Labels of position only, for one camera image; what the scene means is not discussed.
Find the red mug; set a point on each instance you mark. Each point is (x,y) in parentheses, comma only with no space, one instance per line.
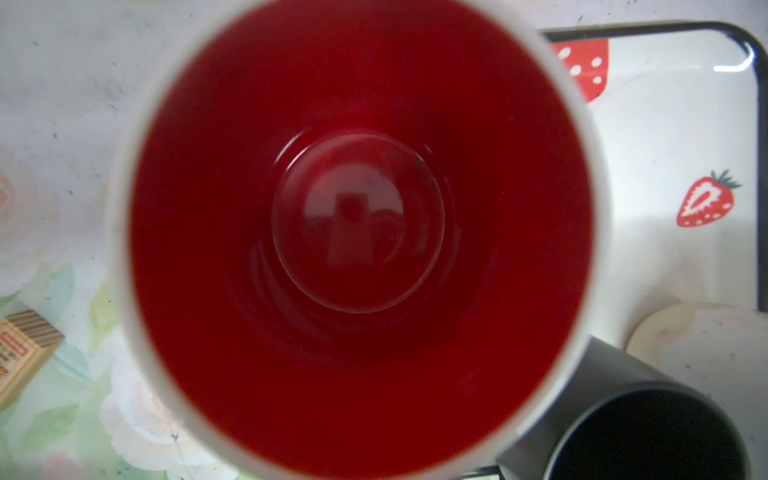
(359,239)

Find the white mug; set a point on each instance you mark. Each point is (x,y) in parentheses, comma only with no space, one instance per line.
(721,352)

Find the black mug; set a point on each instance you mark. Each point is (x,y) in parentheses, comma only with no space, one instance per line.
(619,418)

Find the strawberry print serving tray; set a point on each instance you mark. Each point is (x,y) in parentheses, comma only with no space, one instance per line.
(681,111)

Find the small wooden block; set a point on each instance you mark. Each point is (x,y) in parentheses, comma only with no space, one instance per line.
(28,341)

